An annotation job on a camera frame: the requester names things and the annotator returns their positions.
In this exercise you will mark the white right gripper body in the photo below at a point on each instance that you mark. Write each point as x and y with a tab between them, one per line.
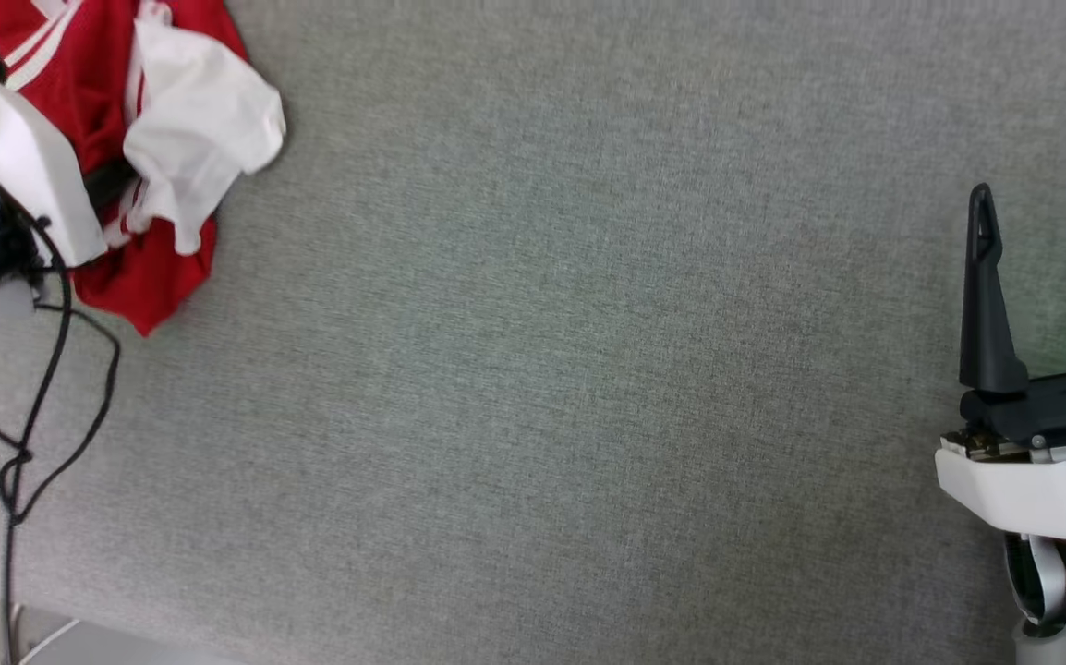
1041	485

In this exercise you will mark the red and white garment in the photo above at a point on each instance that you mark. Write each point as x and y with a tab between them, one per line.
80	83

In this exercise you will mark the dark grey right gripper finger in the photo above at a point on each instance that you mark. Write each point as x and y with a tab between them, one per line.
986	323

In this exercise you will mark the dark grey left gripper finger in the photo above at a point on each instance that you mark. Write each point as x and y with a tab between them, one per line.
113	185

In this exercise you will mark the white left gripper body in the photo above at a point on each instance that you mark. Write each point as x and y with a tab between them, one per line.
16	157

